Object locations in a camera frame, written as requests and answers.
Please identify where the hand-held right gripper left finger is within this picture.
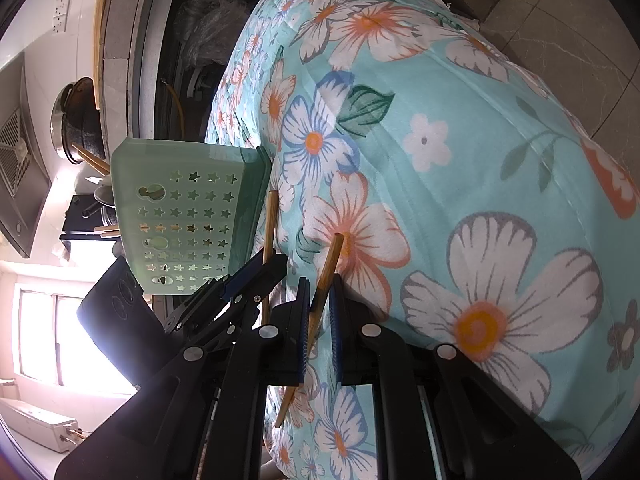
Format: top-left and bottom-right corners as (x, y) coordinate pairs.
(55, 276), (311, 480)

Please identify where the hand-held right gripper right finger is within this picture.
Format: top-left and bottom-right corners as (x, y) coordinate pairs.
(327, 276), (583, 480)

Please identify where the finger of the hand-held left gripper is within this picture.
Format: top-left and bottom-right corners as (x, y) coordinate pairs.
(200, 256), (289, 348)
(165, 249), (268, 333)

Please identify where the green perforated utensil basket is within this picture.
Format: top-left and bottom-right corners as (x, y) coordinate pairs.
(110, 137), (273, 297)

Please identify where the bright window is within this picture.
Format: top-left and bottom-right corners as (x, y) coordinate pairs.
(15, 282), (137, 392)

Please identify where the black gas stove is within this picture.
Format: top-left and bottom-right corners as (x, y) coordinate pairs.
(59, 192), (121, 252)

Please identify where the small black wok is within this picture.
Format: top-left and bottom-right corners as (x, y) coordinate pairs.
(82, 185), (119, 228)

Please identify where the white water heater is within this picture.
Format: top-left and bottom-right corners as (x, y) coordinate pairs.
(0, 397), (88, 454)

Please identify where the grey range hood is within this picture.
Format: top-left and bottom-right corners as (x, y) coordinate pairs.
(0, 52), (51, 259)

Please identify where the large black cooking pot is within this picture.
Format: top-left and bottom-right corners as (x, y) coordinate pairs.
(62, 77), (108, 166)

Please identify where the steel pot lid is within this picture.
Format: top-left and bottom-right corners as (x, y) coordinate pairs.
(50, 80), (76, 161)

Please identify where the floral printed cloth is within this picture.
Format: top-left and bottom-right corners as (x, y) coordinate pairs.
(205, 0), (640, 480)

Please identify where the clear plastic bag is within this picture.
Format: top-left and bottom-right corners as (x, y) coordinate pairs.
(177, 0), (251, 67)

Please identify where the grey concrete kitchen counter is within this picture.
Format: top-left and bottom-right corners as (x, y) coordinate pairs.
(92, 0), (168, 146)

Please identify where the yellow gas hose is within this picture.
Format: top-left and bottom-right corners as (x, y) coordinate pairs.
(162, 77), (189, 142)

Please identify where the white wall socket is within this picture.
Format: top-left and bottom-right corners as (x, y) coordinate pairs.
(52, 0), (72, 33)

